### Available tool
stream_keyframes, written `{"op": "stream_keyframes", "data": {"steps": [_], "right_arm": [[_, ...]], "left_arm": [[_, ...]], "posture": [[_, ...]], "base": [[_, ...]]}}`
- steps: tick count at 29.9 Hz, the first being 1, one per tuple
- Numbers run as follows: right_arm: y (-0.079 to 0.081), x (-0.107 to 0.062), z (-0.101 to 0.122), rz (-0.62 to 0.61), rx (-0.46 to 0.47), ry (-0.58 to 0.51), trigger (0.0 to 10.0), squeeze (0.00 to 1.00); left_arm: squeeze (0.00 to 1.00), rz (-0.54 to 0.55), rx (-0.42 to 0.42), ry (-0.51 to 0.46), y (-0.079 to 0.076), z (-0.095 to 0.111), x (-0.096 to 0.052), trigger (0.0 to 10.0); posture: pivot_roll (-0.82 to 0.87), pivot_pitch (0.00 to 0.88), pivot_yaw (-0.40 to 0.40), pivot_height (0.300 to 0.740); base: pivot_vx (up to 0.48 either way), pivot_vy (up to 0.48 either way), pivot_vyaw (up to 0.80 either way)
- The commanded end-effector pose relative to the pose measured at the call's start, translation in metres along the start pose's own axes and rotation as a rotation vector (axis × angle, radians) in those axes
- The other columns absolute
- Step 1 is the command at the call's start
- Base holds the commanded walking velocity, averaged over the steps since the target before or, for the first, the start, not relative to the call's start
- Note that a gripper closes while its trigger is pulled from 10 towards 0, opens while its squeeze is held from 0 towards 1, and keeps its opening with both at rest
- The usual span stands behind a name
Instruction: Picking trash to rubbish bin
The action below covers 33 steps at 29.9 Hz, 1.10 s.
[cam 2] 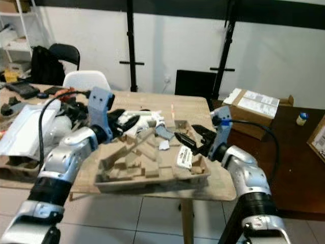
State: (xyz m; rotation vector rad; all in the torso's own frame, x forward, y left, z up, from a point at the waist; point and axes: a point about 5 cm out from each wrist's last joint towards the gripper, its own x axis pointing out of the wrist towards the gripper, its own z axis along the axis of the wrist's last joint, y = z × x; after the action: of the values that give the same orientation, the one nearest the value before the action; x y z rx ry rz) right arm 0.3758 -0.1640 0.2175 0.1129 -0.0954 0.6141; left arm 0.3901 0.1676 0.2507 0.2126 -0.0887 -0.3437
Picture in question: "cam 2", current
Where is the grey plastic scrap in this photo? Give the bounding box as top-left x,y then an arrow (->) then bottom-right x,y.
155,125 -> 176,141

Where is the small white blue-capped bottle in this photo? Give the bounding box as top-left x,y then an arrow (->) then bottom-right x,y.
296,112 -> 310,127

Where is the black handheld controller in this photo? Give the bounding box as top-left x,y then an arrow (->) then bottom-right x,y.
5,81 -> 41,100

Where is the white plastic packaging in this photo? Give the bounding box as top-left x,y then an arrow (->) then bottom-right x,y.
118,109 -> 166,138

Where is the orange small object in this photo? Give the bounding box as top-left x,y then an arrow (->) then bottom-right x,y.
58,88 -> 79,100

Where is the black stand pole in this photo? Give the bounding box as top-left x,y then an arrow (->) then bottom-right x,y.
209,0 -> 240,100
119,0 -> 144,93

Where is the dark brown wooden table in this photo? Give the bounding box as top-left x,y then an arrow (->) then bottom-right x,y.
213,99 -> 325,244

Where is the black phone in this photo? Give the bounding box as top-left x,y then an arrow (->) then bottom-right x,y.
44,86 -> 65,97

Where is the black device clutter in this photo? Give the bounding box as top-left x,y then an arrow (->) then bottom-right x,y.
59,99 -> 90,124

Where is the small labelled cardboard box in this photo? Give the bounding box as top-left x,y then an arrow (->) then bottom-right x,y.
223,87 -> 295,134

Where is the light wooden table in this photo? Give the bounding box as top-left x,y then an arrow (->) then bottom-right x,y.
0,84 -> 237,244

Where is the white printed label packet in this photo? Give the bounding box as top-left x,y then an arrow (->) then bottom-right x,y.
177,146 -> 194,170

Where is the white plastic chair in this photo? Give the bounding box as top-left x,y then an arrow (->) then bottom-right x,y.
63,70 -> 112,93

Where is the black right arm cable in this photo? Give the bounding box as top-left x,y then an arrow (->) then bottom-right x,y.
229,119 -> 281,179

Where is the white metal shelf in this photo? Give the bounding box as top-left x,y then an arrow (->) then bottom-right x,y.
0,0 -> 42,78

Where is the large white plastic package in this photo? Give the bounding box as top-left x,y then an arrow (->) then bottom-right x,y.
0,103 -> 60,159

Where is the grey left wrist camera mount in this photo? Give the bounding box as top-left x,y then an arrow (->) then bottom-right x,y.
87,86 -> 115,144

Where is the black backpack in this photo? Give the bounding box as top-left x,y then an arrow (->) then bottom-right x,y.
30,45 -> 66,86

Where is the black flat panel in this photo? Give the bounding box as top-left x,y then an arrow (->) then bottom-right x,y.
175,69 -> 217,98

